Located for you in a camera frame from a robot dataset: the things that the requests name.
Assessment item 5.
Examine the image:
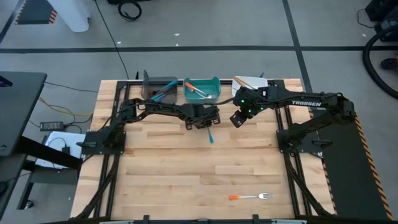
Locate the black aluminium table frame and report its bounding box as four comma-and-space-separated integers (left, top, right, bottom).
74, 79, 335, 224

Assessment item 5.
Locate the teal plastic bin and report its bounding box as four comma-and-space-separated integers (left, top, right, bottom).
183, 77, 222, 105

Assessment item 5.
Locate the thin black cable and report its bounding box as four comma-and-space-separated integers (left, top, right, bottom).
43, 81, 99, 93

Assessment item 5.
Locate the black equipment case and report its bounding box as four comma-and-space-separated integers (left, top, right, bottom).
364, 0, 398, 43

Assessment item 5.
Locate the large black hazard-striped mat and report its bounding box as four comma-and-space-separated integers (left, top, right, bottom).
310, 108, 394, 222

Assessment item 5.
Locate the small black hazard-striped mat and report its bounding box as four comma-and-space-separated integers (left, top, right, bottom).
14, 0, 58, 25

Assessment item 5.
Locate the white paper box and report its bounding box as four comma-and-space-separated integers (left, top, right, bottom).
34, 130, 86, 169

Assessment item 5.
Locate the black shoe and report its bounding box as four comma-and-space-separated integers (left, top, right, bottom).
381, 57, 398, 71

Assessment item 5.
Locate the white pillar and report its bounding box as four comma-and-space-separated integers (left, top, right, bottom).
46, 0, 91, 33

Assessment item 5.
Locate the coiled black cable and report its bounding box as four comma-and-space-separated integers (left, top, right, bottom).
117, 0, 143, 22

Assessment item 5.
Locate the yellow cable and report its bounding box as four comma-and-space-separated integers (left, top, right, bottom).
37, 96, 94, 118

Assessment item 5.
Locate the long black floor cable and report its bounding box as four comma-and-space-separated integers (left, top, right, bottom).
94, 0, 130, 80

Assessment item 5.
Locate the black power adapter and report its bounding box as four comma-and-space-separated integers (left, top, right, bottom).
39, 121, 65, 132

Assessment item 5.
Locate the thick black hose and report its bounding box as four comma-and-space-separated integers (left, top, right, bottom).
362, 24, 398, 100

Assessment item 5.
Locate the gray plastic bin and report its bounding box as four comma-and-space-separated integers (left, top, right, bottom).
141, 70, 179, 105

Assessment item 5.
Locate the white plastic bin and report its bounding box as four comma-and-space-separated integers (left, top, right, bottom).
231, 75, 269, 97

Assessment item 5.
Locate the black desk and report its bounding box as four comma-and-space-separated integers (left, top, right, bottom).
0, 70, 83, 218

